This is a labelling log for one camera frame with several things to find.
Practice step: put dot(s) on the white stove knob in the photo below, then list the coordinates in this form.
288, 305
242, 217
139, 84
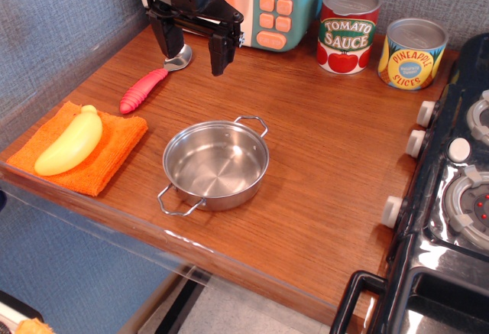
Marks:
391, 211
425, 113
415, 143

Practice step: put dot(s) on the black toy stove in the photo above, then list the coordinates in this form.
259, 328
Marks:
437, 264

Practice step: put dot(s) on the white stove knob upper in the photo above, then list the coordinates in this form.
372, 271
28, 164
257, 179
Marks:
425, 113

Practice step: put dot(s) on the orange folded cloth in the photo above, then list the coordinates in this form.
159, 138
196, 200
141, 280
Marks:
120, 136

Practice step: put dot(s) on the pineapple slices can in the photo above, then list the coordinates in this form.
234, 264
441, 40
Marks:
412, 53

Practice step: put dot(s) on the white stove knob lower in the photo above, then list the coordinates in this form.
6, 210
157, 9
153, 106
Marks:
391, 211

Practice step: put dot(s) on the yellow toy banana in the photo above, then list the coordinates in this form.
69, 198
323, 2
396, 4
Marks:
73, 146

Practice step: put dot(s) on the white stove knob middle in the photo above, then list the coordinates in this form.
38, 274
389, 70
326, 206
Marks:
415, 143

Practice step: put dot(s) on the stainless steel pot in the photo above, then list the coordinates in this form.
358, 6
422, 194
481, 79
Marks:
215, 165

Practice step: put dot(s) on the teal toy microwave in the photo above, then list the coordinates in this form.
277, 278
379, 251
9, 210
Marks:
275, 5

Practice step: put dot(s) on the pink handled metal spoon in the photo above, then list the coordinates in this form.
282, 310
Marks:
136, 94

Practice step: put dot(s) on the tomato sauce can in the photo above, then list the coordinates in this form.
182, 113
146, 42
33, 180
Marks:
346, 34

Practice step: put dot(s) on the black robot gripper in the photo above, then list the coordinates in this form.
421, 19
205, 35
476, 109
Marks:
203, 17

